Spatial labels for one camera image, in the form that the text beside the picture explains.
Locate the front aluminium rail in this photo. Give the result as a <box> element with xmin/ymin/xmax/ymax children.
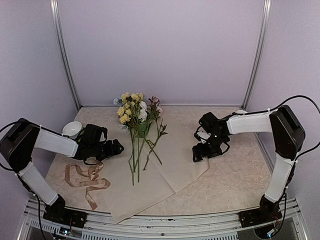
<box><xmin>17</xmin><ymin>199</ymin><xmax>308</xmax><ymax>240</ymax></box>

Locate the yellow rose fake flower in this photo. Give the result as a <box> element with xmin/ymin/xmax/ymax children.
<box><xmin>116</xmin><ymin>92</ymin><xmax>144</xmax><ymax>184</ymax></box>

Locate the light blue mug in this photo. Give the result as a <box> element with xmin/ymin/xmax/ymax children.
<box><xmin>236</xmin><ymin>109</ymin><xmax>247</xmax><ymax>115</ymax></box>

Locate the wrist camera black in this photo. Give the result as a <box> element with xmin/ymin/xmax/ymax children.
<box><xmin>194</xmin><ymin>112</ymin><xmax>224</xmax><ymax>141</ymax></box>
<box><xmin>75</xmin><ymin>124</ymin><xmax>108</xmax><ymax>147</ymax></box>

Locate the right aluminium frame post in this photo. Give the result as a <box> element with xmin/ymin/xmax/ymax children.
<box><xmin>241</xmin><ymin>0</ymin><xmax>272</xmax><ymax>110</ymax></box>

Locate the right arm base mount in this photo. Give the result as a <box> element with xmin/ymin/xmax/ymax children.
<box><xmin>238</xmin><ymin>208</ymin><xmax>283</xmax><ymax>228</ymax></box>

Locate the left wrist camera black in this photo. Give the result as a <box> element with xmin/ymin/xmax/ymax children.
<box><xmin>75</xmin><ymin>124</ymin><xmax>108</xmax><ymax>147</ymax></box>

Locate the aluminium frame post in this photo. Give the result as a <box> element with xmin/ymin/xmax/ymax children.
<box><xmin>50</xmin><ymin>0</ymin><xmax>82</xmax><ymax>111</ymax></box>
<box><xmin>241</xmin><ymin>0</ymin><xmax>272</xmax><ymax>110</ymax></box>

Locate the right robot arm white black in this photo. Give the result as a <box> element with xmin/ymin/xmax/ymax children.
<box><xmin>192</xmin><ymin>105</ymin><xmax>306</xmax><ymax>222</ymax></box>

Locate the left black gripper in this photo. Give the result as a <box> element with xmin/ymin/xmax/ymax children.
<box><xmin>90</xmin><ymin>139</ymin><xmax>124</xmax><ymax>162</ymax></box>

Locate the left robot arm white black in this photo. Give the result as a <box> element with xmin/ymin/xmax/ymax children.
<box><xmin>0</xmin><ymin>118</ymin><xmax>124</xmax><ymax>223</ymax></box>

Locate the pink fake flower stem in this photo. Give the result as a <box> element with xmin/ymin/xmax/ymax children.
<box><xmin>142</xmin><ymin>103</ymin><xmax>168</xmax><ymax>171</ymax></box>

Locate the beige wrapping paper sheet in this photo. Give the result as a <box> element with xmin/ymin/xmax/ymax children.
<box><xmin>96</xmin><ymin>106</ymin><xmax>209</xmax><ymax>223</ymax></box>

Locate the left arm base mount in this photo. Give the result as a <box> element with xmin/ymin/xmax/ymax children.
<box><xmin>43</xmin><ymin>208</ymin><xmax>88</xmax><ymax>229</ymax></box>

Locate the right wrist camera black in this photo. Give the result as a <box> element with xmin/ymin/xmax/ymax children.
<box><xmin>194</xmin><ymin>112</ymin><xmax>224</xmax><ymax>141</ymax></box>

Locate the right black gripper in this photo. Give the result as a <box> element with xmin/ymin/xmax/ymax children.
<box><xmin>192</xmin><ymin>133</ymin><xmax>227</xmax><ymax>162</ymax></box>

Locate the mauve bud fake flower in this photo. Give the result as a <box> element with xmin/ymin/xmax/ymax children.
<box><xmin>144</xmin><ymin>96</ymin><xmax>166</xmax><ymax>166</ymax></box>

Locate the white rose fake flower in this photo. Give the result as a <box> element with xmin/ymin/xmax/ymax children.
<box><xmin>136</xmin><ymin>101</ymin><xmax>150</xmax><ymax>183</ymax></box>

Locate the white bowl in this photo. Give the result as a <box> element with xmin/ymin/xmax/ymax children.
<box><xmin>62</xmin><ymin>121</ymin><xmax>83</xmax><ymax>139</ymax></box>

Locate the blue hydrangea fake flower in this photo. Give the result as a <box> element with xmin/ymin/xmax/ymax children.
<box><xmin>113</xmin><ymin>96</ymin><xmax>129</xmax><ymax>133</ymax></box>

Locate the left aluminium frame post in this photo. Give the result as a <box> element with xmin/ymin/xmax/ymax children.
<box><xmin>50</xmin><ymin>0</ymin><xmax>82</xmax><ymax>111</ymax></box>

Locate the tan satin ribbon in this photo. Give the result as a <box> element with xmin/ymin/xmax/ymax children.
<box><xmin>64</xmin><ymin>162</ymin><xmax>111</xmax><ymax>210</ymax></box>

